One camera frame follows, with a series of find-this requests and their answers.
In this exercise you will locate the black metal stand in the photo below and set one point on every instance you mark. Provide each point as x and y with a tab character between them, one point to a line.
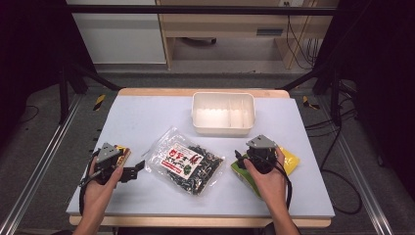
335	98
63	98

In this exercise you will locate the light wooden desk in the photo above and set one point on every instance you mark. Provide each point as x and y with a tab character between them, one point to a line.
228	24

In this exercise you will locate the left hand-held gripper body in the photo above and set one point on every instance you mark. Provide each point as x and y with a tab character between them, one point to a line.
107	155

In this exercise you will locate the white cabinet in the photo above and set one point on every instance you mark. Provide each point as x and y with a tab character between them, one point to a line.
120	39

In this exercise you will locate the white table mat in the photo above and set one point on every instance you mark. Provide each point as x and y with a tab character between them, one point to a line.
147	117

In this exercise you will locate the person's left hand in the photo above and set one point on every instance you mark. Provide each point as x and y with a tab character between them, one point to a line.
98	196

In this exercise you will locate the black rounded object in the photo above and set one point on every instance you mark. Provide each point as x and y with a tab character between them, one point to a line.
267	230

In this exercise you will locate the wooden table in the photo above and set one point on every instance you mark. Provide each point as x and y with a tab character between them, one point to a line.
195	222

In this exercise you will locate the white plastic divided container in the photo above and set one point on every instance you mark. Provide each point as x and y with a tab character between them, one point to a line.
212	117

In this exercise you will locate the clear bag of dark seaweed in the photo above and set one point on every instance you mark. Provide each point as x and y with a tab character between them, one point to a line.
182	160

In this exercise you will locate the person's right hand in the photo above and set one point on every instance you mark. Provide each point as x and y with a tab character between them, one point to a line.
272	187

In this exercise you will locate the small red yellow packet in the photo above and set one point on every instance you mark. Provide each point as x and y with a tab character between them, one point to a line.
126	153

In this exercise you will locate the yellow black tape piece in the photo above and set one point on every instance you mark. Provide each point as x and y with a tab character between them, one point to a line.
308	103
99	102

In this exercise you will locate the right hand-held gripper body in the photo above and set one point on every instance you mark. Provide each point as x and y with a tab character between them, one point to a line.
261	156

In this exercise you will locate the black horizontal frame bar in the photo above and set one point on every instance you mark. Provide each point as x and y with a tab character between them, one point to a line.
195	10

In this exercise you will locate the yellow green spouted pouch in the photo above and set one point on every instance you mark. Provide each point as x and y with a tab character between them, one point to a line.
291	161

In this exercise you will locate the aluminium floor rail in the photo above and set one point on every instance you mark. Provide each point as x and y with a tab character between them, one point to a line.
36	169
362	179

